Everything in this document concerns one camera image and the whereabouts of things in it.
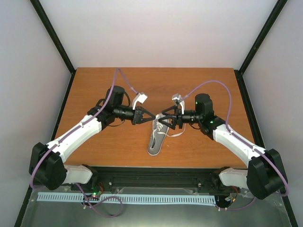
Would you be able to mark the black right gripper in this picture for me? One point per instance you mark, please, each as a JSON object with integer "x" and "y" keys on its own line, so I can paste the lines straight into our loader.
{"x": 178, "y": 112}

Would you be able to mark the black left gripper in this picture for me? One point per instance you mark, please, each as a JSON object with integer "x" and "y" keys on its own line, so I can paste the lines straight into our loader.
{"x": 138, "y": 117}

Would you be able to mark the grey canvas sneaker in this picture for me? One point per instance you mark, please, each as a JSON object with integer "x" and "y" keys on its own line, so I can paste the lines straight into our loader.
{"x": 154, "y": 149}

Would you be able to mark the white shoelace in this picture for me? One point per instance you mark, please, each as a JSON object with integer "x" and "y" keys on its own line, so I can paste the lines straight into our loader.
{"x": 175, "y": 135}

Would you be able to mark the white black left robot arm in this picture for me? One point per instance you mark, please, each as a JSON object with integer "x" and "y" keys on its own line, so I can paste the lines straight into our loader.
{"x": 47, "y": 164}

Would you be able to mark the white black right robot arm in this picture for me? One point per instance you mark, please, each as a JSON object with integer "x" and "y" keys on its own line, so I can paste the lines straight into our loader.
{"x": 232, "y": 142}

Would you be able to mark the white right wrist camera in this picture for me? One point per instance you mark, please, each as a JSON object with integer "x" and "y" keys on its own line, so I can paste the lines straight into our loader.
{"x": 178, "y": 100}

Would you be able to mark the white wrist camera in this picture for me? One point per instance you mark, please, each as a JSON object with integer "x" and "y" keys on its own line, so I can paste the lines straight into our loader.
{"x": 140, "y": 98}
{"x": 178, "y": 100}

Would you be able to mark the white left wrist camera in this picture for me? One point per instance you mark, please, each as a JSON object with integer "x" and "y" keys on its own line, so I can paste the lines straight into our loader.
{"x": 140, "y": 98}

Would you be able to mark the black aluminium frame rail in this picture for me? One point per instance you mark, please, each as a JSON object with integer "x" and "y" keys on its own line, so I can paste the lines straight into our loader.
{"x": 205, "y": 180}

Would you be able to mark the light blue slotted cable duct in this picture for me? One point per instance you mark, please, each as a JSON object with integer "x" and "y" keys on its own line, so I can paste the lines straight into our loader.
{"x": 134, "y": 199}

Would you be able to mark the grey metal base plate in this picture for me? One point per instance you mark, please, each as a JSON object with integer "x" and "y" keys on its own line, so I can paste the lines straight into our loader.
{"x": 270, "y": 213}

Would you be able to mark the black right frame post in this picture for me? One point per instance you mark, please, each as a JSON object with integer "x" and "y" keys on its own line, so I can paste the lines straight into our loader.
{"x": 275, "y": 12}

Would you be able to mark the black frame post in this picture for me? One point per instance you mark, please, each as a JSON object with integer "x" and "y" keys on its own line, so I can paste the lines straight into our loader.
{"x": 53, "y": 35}
{"x": 275, "y": 12}

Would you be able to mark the black left frame post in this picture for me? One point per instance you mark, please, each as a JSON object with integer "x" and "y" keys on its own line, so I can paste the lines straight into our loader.
{"x": 53, "y": 35}

